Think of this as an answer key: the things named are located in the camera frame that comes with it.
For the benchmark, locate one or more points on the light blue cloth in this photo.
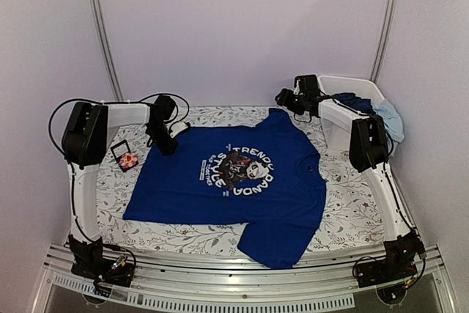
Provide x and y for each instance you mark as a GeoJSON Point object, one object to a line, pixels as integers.
{"type": "Point", "coordinates": [392, 121]}

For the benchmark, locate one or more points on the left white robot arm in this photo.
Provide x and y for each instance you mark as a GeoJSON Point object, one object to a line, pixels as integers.
{"type": "Point", "coordinates": [86, 140]}

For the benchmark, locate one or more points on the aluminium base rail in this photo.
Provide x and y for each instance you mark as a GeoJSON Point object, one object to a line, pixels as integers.
{"type": "Point", "coordinates": [170, 282]}

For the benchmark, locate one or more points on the pink flower brooch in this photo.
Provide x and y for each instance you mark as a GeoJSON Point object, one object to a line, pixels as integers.
{"type": "Point", "coordinates": [128, 160]}

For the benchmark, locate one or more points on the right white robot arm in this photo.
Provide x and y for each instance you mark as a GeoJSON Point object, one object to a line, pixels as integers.
{"type": "Point", "coordinates": [365, 139]}

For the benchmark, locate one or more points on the dark navy clothing in bin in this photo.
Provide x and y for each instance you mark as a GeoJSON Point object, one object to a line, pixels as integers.
{"type": "Point", "coordinates": [355, 102]}

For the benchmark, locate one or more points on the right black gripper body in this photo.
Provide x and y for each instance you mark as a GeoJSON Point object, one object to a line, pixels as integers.
{"type": "Point", "coordinates": [287, 97]}

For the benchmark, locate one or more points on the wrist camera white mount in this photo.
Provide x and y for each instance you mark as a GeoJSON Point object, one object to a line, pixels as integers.
{"type": "Point", "coordinates": [299, 85]}
{"type": "Point", "coordinates": [179, 127]}

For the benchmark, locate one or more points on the left aluminium frame post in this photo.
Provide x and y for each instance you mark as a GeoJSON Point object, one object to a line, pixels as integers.
{"type": "Point", "coordinates": [105, 47]}

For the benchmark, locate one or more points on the aluminium frame post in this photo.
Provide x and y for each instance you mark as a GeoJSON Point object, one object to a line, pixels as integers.
{"type": "Point", "coordinates": [105, 47]}
{"type": "Point", "coordinates": [385, 32]}

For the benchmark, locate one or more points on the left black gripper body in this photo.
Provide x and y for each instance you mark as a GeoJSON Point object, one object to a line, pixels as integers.
{"type": "Point", "coordinates": [157, 134]}

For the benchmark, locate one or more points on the right aluminium frame post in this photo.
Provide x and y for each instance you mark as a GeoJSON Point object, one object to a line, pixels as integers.
{"type": "Point", "coordinates": [385, 32]}

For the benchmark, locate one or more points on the floral table cloth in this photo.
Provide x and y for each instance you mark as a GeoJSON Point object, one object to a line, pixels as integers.
{"type": "Point", "coordinates": [351, 217]}

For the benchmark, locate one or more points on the blue printed t-shirt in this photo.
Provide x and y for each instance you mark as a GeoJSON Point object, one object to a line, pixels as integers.
{"type": "Point", "coordinates": [265, 177]}

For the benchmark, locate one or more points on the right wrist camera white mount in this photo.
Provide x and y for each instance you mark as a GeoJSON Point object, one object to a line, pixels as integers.
{"type": "Point", "coordinates": [299, 85]}

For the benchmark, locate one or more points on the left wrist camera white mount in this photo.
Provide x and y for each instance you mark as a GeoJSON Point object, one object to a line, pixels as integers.
{"type": "Point", "coordinates": [179, 127]}

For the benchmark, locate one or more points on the black brooch box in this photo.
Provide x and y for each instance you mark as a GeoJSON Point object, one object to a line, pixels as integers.
{"type": "Point", "coordinates": [118, 150]}

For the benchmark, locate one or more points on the white plastic bin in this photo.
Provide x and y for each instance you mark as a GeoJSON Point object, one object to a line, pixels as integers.
{"type": "Point", "coordinates": [336, 120]}

